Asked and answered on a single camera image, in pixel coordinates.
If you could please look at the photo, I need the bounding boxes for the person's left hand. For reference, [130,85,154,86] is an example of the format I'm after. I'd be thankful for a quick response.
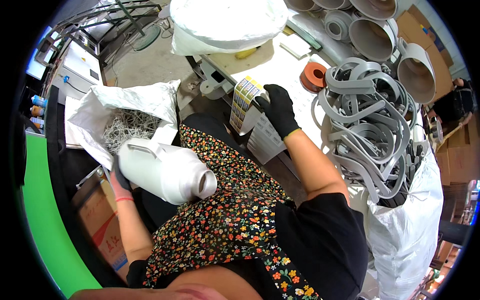
[109,154,135,202]

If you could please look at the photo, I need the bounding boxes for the person's right hand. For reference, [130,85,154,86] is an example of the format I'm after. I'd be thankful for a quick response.
[254,84,302,140]

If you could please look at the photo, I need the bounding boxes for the yellow label sticker sheet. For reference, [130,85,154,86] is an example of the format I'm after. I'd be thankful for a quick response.
[229,76,265,135]

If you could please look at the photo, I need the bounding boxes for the white plastic jug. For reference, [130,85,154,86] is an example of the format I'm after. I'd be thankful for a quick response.
[117,137,218,206]

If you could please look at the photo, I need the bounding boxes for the white label sticker sheet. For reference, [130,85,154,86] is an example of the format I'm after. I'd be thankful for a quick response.
[240,112,288,166]

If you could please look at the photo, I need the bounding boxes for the orange tape roll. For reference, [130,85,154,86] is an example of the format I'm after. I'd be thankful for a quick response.
[299,62,328,94]

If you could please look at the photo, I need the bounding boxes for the yellow plastic piece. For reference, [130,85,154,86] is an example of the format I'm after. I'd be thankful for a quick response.
[234,47,259,60]

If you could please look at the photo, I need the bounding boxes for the round wooden board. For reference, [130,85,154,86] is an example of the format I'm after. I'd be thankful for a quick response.
[204,37,276,76]

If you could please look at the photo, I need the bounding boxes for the white notepad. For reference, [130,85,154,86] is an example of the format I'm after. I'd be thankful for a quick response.
[279,34,312,59]

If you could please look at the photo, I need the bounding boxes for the printed cardboard box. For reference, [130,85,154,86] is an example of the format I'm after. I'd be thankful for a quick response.
[71,176,130,283]

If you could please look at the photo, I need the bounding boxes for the person's legs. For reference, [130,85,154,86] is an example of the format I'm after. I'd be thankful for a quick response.
[131,112,248,235]

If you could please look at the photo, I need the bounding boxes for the white sack of metal clips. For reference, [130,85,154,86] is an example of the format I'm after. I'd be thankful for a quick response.
[67,79,181,171]

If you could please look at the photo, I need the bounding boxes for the large white woven sack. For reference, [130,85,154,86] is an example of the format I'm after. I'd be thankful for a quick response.
[169,0,289,57]

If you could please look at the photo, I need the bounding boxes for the green board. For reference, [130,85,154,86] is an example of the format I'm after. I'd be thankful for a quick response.
[20,133,104,299]

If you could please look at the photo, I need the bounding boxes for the grey plastic cone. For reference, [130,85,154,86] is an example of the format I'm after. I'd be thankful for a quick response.
[313,0,352,10]
[286,0,322,12]
[396,37,437,105]
[350,0,398,21]
[349,17,399,63]

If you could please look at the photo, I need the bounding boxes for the grey plastic round cap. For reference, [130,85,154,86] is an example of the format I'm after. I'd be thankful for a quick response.
[324,9,353,42]

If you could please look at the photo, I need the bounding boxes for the white metal cabinet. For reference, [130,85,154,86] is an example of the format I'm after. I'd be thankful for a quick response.
[50,39,104,106]

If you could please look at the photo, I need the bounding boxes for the person's body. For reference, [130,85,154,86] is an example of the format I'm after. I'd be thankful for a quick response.
[69,124,370,300]

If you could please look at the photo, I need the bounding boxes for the green round fan guard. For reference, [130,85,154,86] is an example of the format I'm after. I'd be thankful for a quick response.
[131,23,163,52]

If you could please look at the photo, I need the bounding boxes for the white sack of black parts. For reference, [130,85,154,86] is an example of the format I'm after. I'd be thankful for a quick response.
[349,146,445,300]

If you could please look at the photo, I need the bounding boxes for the stack of cardboard boxes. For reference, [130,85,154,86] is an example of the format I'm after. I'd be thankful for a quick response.
[435,116,480,226]

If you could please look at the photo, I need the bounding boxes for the pile of metal wire clips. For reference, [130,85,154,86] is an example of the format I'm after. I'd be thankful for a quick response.
[102,109,162,155]

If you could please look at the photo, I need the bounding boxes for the grey metal table bracket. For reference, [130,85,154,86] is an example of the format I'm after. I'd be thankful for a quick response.
[199,59,235,100]

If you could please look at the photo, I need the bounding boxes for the pile of grey plastic handles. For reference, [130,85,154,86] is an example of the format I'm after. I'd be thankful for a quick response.
[311,57,420,204]

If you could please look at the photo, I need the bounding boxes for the dark metal frame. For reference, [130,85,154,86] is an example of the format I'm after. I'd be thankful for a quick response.
[49,0,164,65]

